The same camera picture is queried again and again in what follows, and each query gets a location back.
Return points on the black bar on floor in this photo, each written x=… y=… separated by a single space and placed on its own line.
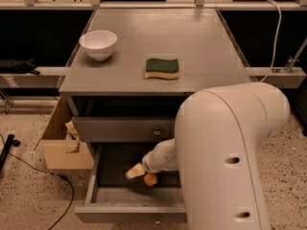
x=10 y=141

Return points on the closed grey top drawer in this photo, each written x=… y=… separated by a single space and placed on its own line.
x=124 y=129

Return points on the cardboard box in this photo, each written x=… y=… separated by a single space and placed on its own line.
x=62 y=151

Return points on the black object on shelf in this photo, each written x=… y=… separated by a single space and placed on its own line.
x=17 y=66

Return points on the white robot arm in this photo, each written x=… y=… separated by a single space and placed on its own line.
x=216 y=133

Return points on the green yellow sponge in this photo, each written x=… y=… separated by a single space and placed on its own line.
x=158 y=68

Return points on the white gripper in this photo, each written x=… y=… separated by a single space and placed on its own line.
x=150 y=164

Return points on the white ceramic bowl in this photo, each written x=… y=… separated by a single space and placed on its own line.
x=99 y=45

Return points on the orange fruit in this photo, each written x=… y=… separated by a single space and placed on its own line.
x=150 y=179

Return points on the grey drawer cabinet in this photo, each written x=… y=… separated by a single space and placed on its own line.
x=117 y=87

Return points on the open grey middle drawer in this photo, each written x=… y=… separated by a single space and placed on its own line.
x=113 y=198

